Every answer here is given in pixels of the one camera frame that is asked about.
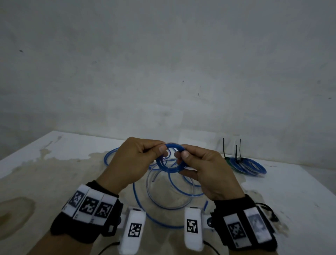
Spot black camera cord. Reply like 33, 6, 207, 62
203, 240, 221, 255
98, 241, 120, 255

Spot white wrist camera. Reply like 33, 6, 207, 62
183, 206, 214, 253
118, 207, 147, 255

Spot black left camera cord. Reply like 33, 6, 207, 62
98, 241, 120, 255

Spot person's right hand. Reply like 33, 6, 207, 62
174, 144, 245, 202

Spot black right camera cord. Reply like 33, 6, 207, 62
203, 240, 221, 255

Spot bundle of black cable ties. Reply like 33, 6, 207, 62
255, 202, 279, 223

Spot person's left hand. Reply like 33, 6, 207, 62
96, 136, 169, 196

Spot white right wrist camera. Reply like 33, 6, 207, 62
183, 206, 214, 253

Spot black left wristband with markers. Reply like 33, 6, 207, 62
49, 180, 124, 244

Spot solid blue cable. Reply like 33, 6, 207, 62
231, 158, 263, 177

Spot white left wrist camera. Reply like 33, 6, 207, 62
118, 207, 147, 255

